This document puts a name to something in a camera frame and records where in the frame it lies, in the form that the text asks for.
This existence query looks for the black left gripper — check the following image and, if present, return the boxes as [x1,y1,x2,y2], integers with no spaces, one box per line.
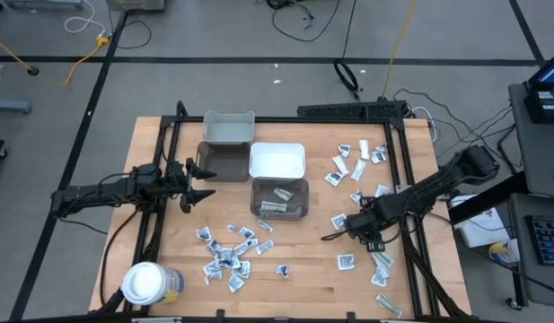
[167,157,218,214]

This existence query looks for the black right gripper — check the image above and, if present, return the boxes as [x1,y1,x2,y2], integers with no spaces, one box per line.
[321,196,397,253]

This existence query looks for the smoky translucent plastic bin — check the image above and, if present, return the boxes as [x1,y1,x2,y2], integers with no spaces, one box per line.
[196,141,252,183]
[250,177,311,222]

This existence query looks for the light grey plastic bin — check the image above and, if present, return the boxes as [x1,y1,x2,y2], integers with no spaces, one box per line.
[201,109,256,145]

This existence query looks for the white plastic bin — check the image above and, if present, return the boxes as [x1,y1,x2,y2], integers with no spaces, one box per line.
[248,142,306,179]

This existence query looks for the white-lidded wipes canister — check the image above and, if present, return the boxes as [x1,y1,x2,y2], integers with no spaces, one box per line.
[120,261,187,307]

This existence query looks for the black perforated metal bar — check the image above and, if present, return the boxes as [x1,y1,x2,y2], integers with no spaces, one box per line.
[296,100,409,122]

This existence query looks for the white paper box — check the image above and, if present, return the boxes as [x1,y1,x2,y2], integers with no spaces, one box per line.
[448,193,512,249]

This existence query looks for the black beam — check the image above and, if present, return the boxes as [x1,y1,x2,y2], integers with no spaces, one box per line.
[446,171,530,226]

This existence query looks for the small yellow-label wipes canister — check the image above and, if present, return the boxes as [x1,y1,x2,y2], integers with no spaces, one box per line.
[488,238,523,266]

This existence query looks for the grey table foot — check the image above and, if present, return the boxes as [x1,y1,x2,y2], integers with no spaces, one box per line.
[4,0,85,11]
[0,99,32,115]

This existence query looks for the black keyboard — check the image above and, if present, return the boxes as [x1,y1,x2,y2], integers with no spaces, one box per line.
[524,214,554,267]

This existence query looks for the grey side table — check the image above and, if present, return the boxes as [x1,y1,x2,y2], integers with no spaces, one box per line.
[507,82,554,199]
[507,192,554,310]

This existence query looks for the black laptop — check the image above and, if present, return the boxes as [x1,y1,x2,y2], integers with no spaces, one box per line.
[523,57,554,126]

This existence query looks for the black aluminium frame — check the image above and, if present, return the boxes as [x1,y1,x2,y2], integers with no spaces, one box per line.
[90,100,473,323]

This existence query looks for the black floor cable loop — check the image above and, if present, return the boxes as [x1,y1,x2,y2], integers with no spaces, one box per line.
[109,0,153,50]

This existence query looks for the black cable bundle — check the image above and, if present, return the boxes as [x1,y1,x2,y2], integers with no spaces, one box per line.
[332,0,362,102]

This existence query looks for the black loose cables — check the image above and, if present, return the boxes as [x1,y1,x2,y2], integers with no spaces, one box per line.
[391,87,525,177]

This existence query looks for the yellow extension cord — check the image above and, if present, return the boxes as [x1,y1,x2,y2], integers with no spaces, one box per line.
[36,35,111,87]

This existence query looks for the black floor cable tangle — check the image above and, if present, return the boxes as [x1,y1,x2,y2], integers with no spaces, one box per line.
[256,0,343,44]

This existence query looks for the yellow hanging cable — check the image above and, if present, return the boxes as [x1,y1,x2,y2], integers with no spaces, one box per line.
[382,0,418,99]
[0,32,35,69]

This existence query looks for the white floor cable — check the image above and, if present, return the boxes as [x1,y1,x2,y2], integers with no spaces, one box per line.
[63,0,108,38]

